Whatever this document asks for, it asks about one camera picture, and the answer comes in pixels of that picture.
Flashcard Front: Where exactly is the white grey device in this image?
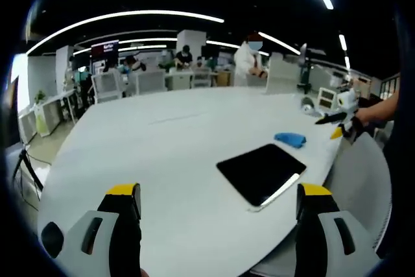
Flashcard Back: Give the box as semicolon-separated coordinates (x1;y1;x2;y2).
300;97;321;117

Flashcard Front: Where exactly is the curved ceiling light strip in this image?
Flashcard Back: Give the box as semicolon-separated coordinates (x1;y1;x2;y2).
25;10;225;56

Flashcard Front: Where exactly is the black tripod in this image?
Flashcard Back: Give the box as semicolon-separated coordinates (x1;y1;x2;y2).
12;149;43;200

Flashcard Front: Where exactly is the white square box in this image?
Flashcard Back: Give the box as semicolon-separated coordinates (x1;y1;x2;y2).
318;87;335;109

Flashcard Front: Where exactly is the blue cleaning cloth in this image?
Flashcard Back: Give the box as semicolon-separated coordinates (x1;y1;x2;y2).
274;132;307;150

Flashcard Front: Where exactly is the white high-back chair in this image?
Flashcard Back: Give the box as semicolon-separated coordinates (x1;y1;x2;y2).
265;52;304;95

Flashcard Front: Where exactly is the black tablet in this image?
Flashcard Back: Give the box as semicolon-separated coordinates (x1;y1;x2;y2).
216;143;307;212

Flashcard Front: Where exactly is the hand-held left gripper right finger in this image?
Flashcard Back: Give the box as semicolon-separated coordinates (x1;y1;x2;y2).
294;182;381;277

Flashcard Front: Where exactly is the dark wall screen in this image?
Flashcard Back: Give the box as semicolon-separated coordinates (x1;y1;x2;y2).
90;40;120;57

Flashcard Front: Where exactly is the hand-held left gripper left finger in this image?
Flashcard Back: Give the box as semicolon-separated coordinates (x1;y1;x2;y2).
63;183;143;277

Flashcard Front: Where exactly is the white mesh office chair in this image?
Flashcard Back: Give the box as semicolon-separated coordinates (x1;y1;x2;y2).
252;130;393;277

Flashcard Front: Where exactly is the white low cabinet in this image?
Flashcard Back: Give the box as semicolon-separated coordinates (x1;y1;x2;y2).
34;101;63;138

